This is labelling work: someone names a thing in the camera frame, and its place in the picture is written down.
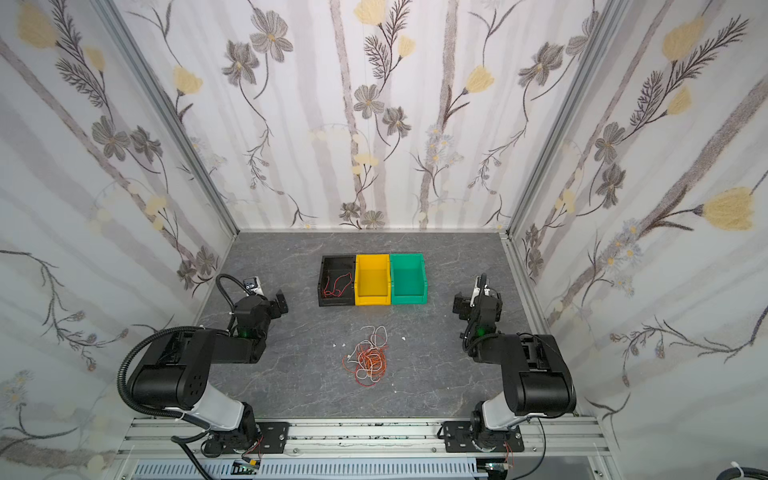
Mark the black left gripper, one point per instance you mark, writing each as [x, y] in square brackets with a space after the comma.
[278, 303]

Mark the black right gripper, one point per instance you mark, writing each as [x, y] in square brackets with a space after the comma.
[480, 298]

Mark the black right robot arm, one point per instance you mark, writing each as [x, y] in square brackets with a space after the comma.
[536, 382]

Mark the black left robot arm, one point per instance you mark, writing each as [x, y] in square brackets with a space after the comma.
[167, 374]

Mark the green storage bin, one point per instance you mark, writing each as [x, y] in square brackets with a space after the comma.
[409, 284]

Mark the black storage bin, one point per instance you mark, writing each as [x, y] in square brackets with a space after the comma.
[335, 286]

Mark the yellow storage bin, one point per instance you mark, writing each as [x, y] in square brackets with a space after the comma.
[372, 283]

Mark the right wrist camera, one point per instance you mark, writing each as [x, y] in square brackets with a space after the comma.
[482, 288]

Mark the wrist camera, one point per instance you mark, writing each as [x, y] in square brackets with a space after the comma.
[253, 286]
[482, 288]

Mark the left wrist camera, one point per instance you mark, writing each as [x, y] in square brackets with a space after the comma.
[253, 286]

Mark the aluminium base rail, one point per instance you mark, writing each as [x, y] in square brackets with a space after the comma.
[567, 436]

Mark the white slotted cable duct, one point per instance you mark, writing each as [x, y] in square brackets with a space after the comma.
[381, 468]

